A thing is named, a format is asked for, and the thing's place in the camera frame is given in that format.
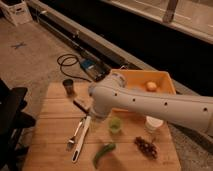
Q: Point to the silver fork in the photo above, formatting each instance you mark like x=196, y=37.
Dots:
x=71, y=140

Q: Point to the white handled brush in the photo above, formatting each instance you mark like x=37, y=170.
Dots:
x=81, y=139

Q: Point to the orange fruit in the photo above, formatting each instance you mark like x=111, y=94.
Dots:
x=151, y=86

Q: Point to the bunch of dark grapes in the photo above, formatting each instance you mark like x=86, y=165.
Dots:
x=147, y=148

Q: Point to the black chair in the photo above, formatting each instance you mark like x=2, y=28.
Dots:
x=12, y=121

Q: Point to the dark metal cup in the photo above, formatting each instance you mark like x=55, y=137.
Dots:
x=69, y=86

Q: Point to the metal floor rail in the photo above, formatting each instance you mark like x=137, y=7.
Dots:
x=171, y=35

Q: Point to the green pepper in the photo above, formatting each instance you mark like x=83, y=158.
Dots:
x=105, y=149

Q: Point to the yellow plastic tray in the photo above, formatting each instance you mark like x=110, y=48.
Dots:
x=147, y=81

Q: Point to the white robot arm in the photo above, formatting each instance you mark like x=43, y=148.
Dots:
x=193, y=112

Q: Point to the green plastic cup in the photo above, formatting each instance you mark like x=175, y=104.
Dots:
x=114, y=125

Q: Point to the small brown black block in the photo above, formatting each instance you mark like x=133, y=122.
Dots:
x=81, y=105

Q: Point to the white cardboard box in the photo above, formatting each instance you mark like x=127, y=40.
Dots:
x=16, y=14

